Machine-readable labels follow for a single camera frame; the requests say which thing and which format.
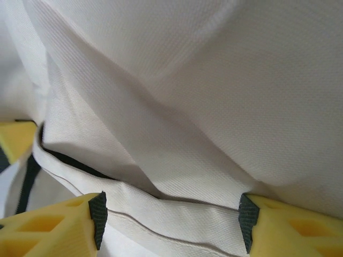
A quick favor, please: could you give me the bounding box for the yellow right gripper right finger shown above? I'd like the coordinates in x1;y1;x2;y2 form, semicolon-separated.
237;192;343;257

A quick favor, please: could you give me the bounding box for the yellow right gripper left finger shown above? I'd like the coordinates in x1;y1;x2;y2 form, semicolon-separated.
0;191;108;257

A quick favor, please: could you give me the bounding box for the cream canvas backpack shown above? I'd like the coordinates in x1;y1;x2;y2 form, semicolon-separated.
0;0;343;257

